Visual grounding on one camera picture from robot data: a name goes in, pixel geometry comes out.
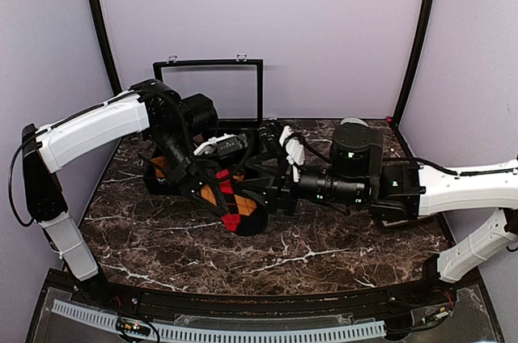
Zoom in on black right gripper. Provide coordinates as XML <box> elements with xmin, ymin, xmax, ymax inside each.
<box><xmin>234</xmin><ymin>149</ymin><xmax>367</xmax><ymax>216</ymax></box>

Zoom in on black argyle orange red sock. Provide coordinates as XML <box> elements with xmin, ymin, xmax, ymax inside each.
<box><xmin>216</xmin><ymin>171</ymin><xmax>268</xmax><ymax>236</ymax></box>

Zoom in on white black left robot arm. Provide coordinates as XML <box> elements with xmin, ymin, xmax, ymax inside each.
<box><xmin>16</xmin><ymin>79</ymin><xmax>219</xmax><ymax>307</ymax></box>

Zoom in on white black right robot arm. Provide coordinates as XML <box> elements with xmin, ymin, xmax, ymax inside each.
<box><xmin>238</xmin><ymin>118</ymin><xmax>517</xmax><ymax>306</ymax></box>

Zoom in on orange rolled sock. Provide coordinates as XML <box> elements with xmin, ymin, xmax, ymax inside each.
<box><xmin>151</xmin><ymin>156</ymin><xmax>168</xmax><ymax>179</ymax></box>

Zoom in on black box with glass lid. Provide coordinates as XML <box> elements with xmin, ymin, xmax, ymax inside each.
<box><xmin>143</xmin><ymin>57</ymin><xmax>268</xmax><ymax>198</ymax></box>

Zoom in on pale green bowl at back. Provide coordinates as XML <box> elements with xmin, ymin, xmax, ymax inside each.
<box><xmin>340</xmin><ymin>117</ymin><xmax>369</xmax><ymax>127</ymax></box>

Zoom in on small circuit board left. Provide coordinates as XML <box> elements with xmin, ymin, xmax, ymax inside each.
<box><xmin>115</xmin><ymin>317</ymin><xmax>151</xmax><ymax>339</ymax></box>

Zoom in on small circuit board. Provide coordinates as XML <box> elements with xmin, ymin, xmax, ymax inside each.
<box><xmin>422</xmin><ymin>307</ymin><xmax>453</xmax><ymax>323</ymax></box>
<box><xmin>115</xmin><ymin>317</ymin><xmax>151</xmax><ymax>339</ymax></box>

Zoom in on small circuit board right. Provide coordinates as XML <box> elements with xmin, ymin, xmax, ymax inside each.
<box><xmin>422</xmin><ymin>307</ymin><xmax>453</xmax><ymax>323</ymax></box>

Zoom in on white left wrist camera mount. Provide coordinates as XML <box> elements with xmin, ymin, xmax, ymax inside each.
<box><xmin>193</xmin><ymin>133</ymin><xmax>235</xmax><ymax>156</ymax></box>

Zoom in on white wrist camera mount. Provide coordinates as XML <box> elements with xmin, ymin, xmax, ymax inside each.
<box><xmin>193</xmin><ymin>133</ymin><xmax>235</xmax><ymax>156</ymax></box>
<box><xmin>279</xmin><ymin>125</ymin><xmax>305</xmax><ymax>166</ymax></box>

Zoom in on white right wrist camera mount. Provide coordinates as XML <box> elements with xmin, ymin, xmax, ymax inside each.
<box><xmin>279</xmin><ymin>125</ymin><xmax>305</xmax><ymax>166</ymax></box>

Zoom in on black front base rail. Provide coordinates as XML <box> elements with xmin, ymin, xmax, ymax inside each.
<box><xmin>48</xmin><ymin>269</ymin><xmax>458</xmax><ymax>320</ymax></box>

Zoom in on white slotted cable duct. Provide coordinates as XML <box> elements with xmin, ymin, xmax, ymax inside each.
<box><xmin>50</xmin><ymin>299</ymin><xmax>387</xmax><ymax>343</ymax></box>

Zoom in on black left frame post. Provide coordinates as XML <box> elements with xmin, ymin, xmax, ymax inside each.
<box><xmin>88</xmin><ymin>0</ymin><xmax>122</xmax><ymax>95</ymax></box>

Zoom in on black frame post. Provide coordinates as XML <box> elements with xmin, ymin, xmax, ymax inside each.
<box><xmin>391</xmin><ymin>0</ymin><xmax>441</xmax><ymax>125</ymax></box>
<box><xmin>88</xmin><ymin>0</ymin><xmax>122</xmax><ymax>95</ymax></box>

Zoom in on black right frame post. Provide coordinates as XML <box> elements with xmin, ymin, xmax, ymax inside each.
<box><xmin>391</xmin><ymin>0</ymin><xmax>441</xmax><ymax>125</ymax></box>

